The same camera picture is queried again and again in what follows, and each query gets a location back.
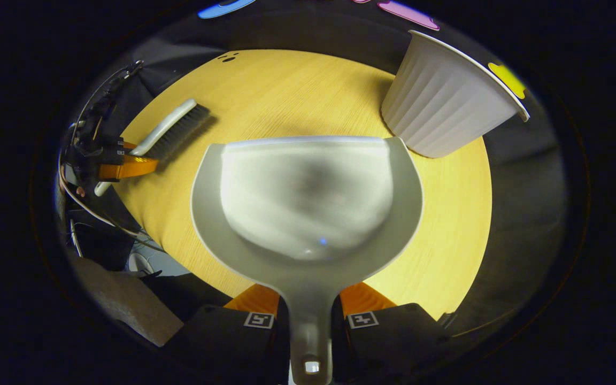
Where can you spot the small grey bristle broom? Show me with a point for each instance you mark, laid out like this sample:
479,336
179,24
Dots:
171,128

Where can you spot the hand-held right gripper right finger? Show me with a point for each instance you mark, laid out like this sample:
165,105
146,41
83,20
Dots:
393,342

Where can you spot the white plastic dustpan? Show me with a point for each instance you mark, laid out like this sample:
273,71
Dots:
308,198

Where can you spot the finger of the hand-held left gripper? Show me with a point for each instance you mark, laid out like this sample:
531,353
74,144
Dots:
126,167
127,144

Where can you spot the white ribbed garbage bin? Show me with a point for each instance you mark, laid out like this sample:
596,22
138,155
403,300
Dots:
441,101

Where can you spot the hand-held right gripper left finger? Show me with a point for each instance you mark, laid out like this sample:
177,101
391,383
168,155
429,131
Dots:
222,342

